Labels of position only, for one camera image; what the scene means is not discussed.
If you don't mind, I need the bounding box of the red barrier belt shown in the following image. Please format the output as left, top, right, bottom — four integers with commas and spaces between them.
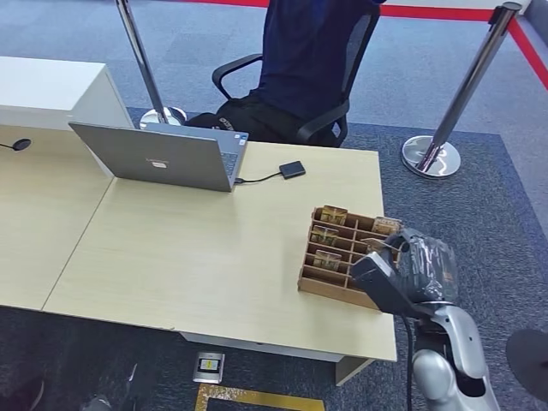
183, 0, 495, 24
508, 16, 548, 92

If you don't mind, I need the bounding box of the black office chair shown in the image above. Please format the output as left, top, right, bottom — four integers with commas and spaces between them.
211, 3, 382, 150

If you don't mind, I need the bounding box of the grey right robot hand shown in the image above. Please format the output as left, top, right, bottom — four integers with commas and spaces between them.
349, 228, 459, 319

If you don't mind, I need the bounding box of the black external drive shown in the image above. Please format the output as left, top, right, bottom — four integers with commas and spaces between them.
279, 161, 306, 181

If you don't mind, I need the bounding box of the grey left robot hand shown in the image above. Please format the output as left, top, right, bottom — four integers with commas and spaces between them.
81, 395, 113, 411

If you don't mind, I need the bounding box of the yellow floor tape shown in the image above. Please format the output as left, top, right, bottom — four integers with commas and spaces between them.
195, 384, 326, 411

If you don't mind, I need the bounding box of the person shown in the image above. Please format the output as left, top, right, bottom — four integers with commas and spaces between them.
185, 0, 382, 150

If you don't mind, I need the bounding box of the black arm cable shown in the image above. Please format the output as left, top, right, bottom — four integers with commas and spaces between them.
400, 314, 415, 411

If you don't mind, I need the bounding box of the yellow hotel key card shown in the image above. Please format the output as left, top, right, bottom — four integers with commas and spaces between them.
309, 225, 339, 247
321, 205, 348, 226
312, 250, 342, 272
371, 216, 402, 236

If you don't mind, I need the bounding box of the grey laptop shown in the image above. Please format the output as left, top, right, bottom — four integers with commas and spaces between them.
68, 122, 250, 194

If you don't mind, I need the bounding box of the black drive cable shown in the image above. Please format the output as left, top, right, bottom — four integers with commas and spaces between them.
234, 170, 284, 186

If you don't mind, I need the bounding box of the black round desk grommet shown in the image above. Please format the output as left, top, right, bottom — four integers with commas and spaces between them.
0, 137, 33, 153

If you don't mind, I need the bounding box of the chrome stanchion post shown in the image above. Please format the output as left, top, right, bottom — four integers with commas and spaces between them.
115, 0, 188, 130
401, 1, 524, 181

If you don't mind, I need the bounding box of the wooden card organizer box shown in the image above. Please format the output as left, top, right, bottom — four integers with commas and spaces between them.
297, 205, 404, 312

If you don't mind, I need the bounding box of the silver floor socket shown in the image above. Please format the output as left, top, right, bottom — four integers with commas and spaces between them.
192, 351, 226, 385

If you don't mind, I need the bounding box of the white cabinet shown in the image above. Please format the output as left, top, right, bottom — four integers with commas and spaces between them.
0, 55, 134, 133

